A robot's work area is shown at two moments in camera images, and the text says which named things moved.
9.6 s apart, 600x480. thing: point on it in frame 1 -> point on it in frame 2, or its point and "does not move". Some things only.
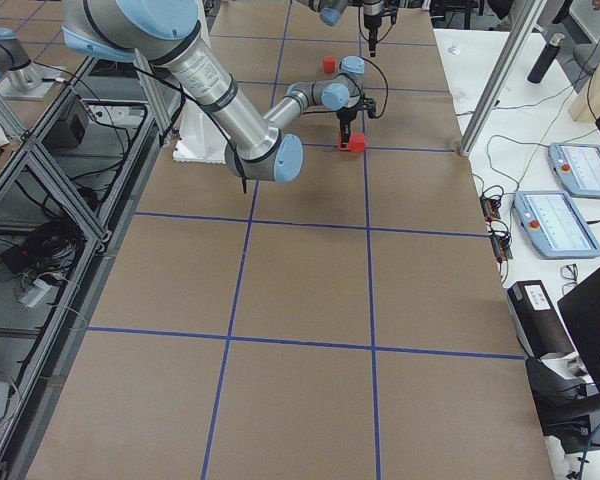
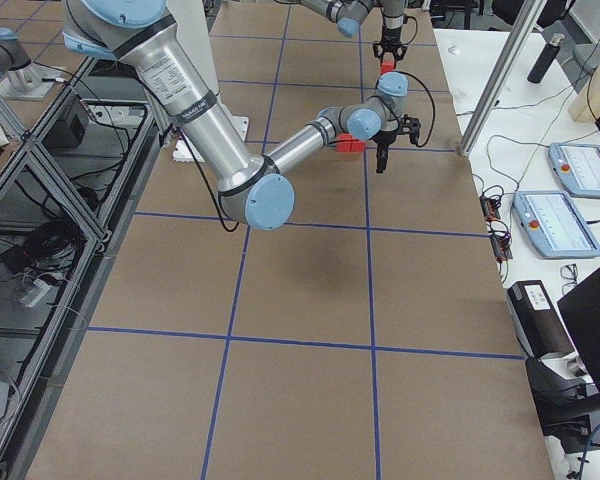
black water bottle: [545, 60] does not move
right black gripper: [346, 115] -> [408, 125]
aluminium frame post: [478, 121] does not move
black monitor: [591, 316] does not move
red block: [329, 64] -> [388, 62]
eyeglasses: [569, 271] does not move
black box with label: [536, 320] does not move
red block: [357, 143] does not move
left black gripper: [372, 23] -> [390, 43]
